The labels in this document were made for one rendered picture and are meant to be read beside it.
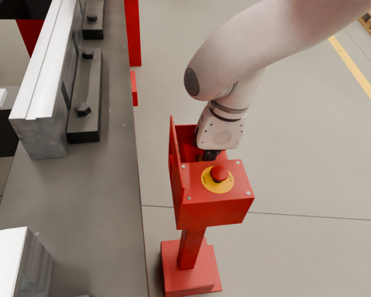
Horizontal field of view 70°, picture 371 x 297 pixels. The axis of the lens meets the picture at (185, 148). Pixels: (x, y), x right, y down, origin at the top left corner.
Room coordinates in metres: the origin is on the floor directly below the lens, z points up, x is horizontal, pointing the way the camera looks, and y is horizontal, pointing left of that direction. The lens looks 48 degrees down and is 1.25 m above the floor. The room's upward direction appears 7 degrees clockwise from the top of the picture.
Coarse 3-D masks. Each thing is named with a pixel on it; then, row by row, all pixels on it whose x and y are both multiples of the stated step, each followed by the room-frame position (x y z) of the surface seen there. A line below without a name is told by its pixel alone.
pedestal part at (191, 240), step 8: (184, 232) 0.37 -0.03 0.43; (192, 232) 0.35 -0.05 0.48; (200, 232) 0.36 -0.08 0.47; (184, 240) 0.36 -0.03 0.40; (192, 240) 0.35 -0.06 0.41; (200, 240) 0.36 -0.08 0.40; (184, 248) 0.35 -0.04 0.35; (192, 248) 0.36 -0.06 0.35; (184, 256) 0.35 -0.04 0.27; (192, 256) 0.36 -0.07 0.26; (184, 264) 0.35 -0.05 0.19; (192, 264) 0.36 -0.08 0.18
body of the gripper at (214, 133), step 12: (204, 108) 0.44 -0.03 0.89; (204, 120) 0.42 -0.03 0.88; (216, 120) 0.41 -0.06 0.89; (228, 120) 0.41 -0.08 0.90; (240, 120) 0.42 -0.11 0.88; (204, 132) 0.41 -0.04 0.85; (216, 132) 0.41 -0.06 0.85; (228, 132) 0.42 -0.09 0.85; (240, 132) 0.43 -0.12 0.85; (204, 144) 0.41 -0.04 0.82; (216, 144) 0.41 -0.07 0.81; (228, 144) 0.42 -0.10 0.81
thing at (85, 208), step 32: (128, 64) 0.60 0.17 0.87; (128, 96) 0.47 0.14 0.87; (128, 128) 0.37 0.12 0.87; (32, 160) 0.27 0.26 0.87; (64, 160) 0.27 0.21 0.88; (96, 160) 0.28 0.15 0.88; (128, 160) 0.29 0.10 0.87; (32, 192) 0.21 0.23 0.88; (64, 192) 0.21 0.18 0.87; (96, 192) 0.22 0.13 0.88; (128, 192) 0.23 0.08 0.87; (0, 224) 0.15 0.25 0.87; (32, 224) 0.15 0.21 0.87; (64, 224) 0.16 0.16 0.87; (96, 224) 0.17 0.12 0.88; (128, 224) 0.17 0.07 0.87; (64, 256) 0.12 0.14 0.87; (96, 256) 0.12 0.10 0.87; (128, 256) 0.13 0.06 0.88; (64, 288) 0.08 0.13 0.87; (96, 288) 0.08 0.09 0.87; (128, 288) 0.09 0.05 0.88
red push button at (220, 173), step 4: (212, 168) 0.35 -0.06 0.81; (216, 168) 0.35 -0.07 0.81; (220, 168) 0.35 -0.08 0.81; (224, 168) 0.35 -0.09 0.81; (212, 172) 0.34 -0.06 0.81; (216, 172) 0.34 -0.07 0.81; (220, 172) 0.34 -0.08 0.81; (224, 172) 0.34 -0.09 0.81; (212, 176) 0.33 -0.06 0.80; (216, 176) 0.33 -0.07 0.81; (220, 176) 0.33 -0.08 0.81; (224, 176) 0.33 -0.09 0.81; (216, 180) 0.32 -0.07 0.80; (220, 180) 0.32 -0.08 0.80
